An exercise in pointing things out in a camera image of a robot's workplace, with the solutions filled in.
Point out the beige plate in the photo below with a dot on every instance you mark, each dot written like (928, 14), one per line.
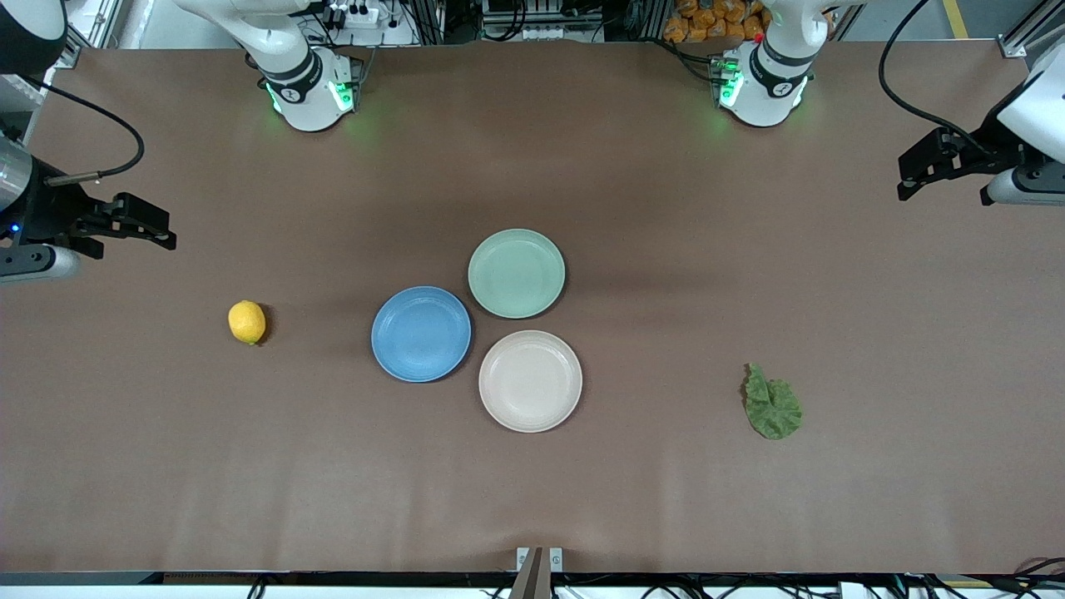
(530, 381)

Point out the green lettuce leaf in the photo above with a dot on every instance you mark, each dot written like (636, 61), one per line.
(774, 408)

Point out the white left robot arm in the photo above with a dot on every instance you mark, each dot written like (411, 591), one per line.
(770, 79)

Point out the orange snack packs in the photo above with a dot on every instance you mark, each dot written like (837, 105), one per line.
(707, 21)

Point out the aluminium frame profile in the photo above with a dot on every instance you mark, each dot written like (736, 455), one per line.
(1027, 33)

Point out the yellow lemon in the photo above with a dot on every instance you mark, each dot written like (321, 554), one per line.
(247, 322)

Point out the blue plate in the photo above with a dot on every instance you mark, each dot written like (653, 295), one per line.
(421, 334)

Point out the white power strip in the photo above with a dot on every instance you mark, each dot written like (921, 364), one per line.
(356, 14)

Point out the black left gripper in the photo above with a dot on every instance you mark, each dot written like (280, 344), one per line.
(988, 148)

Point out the pale green plate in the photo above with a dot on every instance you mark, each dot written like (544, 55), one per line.
(516, 273)

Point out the metal table edge bracket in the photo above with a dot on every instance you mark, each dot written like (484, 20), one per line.
(539, 570)

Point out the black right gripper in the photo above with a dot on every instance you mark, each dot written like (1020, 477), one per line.
(52, 212)

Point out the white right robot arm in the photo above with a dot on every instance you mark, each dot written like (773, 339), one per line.
(306, 79)

